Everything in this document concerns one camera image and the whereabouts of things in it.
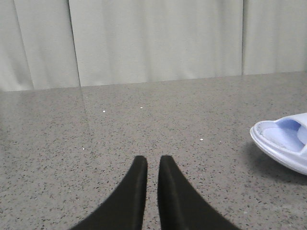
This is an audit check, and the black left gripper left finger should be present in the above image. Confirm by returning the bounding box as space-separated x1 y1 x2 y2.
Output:
72 156 147 230

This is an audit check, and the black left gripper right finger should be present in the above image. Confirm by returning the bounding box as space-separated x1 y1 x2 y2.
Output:
157 155 238 230

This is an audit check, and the light blue slipper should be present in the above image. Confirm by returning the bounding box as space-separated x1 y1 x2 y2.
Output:
250 113 307 175

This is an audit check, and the grey-white curtain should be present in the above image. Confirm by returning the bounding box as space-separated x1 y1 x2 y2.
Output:
0 0 307 91

